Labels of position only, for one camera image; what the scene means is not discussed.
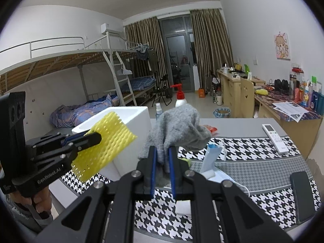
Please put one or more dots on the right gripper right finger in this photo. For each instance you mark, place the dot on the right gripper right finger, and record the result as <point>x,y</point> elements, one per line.
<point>221,212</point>

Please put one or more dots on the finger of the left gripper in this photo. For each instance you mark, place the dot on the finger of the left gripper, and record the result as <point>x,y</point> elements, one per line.
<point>85,142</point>
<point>50,142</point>

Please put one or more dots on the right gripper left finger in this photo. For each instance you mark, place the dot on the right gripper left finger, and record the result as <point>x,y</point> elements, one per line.
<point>105,212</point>

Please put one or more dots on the yellow foam mesh sleeve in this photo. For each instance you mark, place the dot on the yellow foam mesh sleeve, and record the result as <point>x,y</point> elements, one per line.
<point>116,136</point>

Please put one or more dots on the blue face masks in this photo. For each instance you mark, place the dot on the blue face masks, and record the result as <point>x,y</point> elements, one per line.
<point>211,172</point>

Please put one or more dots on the grey cloth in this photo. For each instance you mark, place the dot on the grey cloth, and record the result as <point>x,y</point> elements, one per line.
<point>178,127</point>

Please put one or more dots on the white tissue paper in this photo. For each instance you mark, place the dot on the white tissue paper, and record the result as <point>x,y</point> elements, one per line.
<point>183,208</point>

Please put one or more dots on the person's left hand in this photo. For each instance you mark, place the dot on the person's left hand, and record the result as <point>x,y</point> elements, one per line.
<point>36,208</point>

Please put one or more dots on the blue plaid quilt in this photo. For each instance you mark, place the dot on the blue plaid quilt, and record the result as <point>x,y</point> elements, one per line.
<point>71,116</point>

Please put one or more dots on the white foam box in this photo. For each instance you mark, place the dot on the white foam box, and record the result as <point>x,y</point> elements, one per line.
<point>138,121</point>

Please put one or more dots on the houndstooth table cloth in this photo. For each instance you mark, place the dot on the houndstooth table cloth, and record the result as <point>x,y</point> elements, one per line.
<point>252,162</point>

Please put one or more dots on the black smartphone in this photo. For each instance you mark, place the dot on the black smartphone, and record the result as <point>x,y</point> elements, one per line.
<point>304,202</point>

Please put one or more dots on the red snack packet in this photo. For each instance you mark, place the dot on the red snack packet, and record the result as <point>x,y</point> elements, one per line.
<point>213,130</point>

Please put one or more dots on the black folding chair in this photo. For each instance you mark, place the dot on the black folding chair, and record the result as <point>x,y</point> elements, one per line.
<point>163,91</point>

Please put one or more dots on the white remote control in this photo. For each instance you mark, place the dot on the white remote control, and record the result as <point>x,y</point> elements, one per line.
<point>279,144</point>

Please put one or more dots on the white pump lotion bottle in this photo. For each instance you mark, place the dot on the white pump lotion bottle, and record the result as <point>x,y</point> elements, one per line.
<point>180,97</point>

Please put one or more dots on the trash bin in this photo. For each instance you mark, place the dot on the trash bin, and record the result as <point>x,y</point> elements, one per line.
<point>222,112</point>

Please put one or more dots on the white air conditioner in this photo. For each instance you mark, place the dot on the white air conditioner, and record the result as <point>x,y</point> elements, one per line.
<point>106,29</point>

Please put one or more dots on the left brown curtain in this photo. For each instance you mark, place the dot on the left brown curtain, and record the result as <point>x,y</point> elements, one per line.
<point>146,39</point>

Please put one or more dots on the brown curtain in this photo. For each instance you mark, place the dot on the brown curtain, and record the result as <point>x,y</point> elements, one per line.
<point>146,39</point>
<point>211,42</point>

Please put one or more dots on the orange bag on floor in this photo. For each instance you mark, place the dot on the orange bag on floor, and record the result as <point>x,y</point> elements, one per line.
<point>201,93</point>

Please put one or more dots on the wooden desk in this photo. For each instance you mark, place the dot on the wooden desk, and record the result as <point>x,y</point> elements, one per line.
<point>302,133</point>

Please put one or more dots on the papers on desk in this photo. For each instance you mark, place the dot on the papers on desk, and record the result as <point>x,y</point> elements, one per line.
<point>291,109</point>

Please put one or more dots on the wooden smiley chair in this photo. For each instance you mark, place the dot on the wooden smiley chair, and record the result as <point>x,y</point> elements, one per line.
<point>247,98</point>

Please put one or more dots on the yellow banana toy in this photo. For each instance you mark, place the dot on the yellow banana toy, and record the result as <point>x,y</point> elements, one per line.
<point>261,92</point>

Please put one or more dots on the glass balcony door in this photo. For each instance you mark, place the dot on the glass balcony door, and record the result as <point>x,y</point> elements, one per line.
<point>178,41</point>

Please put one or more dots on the black headphones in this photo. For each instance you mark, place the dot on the black headphones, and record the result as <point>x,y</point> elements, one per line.
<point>281,86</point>

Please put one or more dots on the green spray bottle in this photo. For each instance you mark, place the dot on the green spray bottle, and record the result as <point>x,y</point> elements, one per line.
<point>246,69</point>

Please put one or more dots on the toiletry bottles group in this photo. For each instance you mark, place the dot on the toiletry bottles group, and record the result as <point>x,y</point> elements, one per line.
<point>307,93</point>

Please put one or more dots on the right brown curtain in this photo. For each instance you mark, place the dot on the right brown curtain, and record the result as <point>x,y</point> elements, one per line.
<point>211,42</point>

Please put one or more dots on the cartoon girl wall picture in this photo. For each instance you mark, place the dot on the cartoon girl wall picture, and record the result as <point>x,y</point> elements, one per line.
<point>282,46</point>

